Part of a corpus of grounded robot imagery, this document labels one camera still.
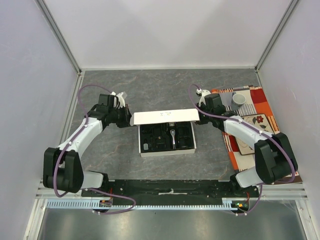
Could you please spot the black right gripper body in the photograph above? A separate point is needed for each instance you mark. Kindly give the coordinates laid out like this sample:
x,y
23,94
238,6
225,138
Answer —
x,y
201,115

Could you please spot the white patterned cup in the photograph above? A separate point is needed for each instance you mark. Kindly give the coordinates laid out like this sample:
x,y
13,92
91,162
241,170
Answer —
x,y
237,100

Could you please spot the black comb guard attachment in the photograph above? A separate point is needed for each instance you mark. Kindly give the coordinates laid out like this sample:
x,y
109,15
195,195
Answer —
x,y
160,144

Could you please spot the colourful patchwork cloth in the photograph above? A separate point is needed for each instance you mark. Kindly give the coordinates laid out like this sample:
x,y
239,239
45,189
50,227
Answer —
x,y
240,155

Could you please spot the silver black hair clipper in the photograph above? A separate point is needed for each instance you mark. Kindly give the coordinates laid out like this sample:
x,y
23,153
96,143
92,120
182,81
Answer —
x,y
172,131

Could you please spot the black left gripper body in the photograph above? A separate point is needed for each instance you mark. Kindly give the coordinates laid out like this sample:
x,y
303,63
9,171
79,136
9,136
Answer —
x,y
120,116

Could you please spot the small oil bottle black cap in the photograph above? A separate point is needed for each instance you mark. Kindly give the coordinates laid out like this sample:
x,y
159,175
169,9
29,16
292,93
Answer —
x,y
145,146

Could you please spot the grey slotted cable duct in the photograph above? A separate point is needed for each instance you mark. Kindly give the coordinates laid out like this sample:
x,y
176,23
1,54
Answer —
x,y
96,204

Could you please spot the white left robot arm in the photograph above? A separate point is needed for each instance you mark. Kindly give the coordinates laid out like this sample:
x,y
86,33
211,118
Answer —
x,y
62,168

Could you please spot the white box with black tray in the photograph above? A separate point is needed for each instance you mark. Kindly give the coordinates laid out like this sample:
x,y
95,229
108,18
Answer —
x,y
154,125

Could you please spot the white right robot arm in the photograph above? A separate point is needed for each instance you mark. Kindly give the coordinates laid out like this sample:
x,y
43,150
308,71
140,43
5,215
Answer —
x,y
274,160

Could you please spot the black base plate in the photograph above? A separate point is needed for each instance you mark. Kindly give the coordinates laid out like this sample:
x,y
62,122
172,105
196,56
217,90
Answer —
x,y
216,189

